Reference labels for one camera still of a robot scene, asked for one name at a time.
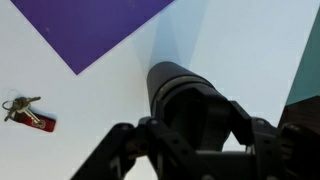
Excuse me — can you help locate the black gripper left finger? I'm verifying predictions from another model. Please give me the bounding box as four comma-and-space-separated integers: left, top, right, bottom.
71, 101, 220, 180

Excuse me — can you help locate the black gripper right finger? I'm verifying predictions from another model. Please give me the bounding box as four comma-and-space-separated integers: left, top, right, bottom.
230, 101, 320, 180

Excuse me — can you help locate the red key fob with keys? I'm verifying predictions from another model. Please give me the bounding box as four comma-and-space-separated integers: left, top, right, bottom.
2, 97, 56, 133

